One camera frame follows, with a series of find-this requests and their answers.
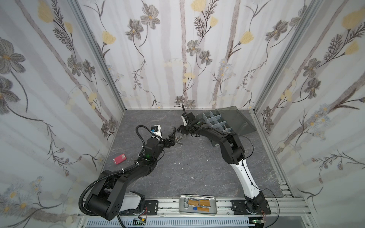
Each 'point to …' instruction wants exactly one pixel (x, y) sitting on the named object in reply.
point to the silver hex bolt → (179, 141)
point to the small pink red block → (120, 159)
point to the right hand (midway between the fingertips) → (179, 123)
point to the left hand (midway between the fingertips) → (166, 129)
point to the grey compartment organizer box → (227, 118)
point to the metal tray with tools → (202, 204)
